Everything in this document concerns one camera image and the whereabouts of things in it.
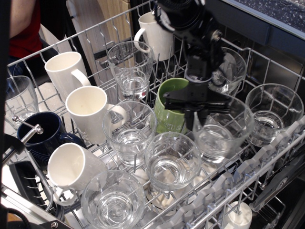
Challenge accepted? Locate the tall clear glass back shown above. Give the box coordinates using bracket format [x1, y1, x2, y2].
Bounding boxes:
[107, 41, 153, 100]

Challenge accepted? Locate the green ceramic mug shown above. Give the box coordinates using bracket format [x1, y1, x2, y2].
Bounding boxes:
[154, 78, 188, 134]

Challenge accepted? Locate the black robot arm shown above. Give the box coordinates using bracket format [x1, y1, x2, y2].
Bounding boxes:
[153, 0, 230, 130]

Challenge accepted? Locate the white mug back left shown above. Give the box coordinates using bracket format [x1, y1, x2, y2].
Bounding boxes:
[44, 52, 91, 102]

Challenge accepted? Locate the white rack wheel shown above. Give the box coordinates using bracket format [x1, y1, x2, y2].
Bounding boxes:
[223, 201, 252, 229]

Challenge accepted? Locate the person in red shirt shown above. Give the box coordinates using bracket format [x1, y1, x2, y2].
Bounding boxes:
[7, 0, 62, 78]

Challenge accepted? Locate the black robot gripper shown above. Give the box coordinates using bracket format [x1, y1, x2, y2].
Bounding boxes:
[163, 78, 231, 131]

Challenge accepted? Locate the white mug back centre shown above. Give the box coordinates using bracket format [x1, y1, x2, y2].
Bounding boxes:
[134, 12, 174, 61]

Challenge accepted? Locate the dark blue mug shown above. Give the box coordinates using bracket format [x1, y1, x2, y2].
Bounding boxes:
[25, 112, 86, 170]

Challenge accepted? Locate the clear glass behind gripper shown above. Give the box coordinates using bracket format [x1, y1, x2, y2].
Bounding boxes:
[209, 47, 247, 94]

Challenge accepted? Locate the metal wire dishwasher rack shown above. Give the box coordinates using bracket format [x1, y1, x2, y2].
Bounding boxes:
[0, 1, 305, 229]

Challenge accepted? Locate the white mug middle left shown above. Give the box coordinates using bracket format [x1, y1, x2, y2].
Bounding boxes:
[65, 86, 127, 145]

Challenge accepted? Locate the white mug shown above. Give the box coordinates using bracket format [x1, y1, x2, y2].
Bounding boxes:
[134, 12, 174, 61]
[44, 52, 91, 102]
[65, 86, 127, 145]
[47, 143, 108, 207]

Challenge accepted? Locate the clear glass front bottom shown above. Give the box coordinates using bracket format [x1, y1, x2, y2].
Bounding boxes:
[81, 170, 145, 229]

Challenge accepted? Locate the grey plastic tine holder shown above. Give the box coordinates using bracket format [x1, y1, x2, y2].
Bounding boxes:
[159, 118, 305, 229]

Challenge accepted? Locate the white mug front left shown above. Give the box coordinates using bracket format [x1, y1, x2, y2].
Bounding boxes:
[47, 143, 108, 207]

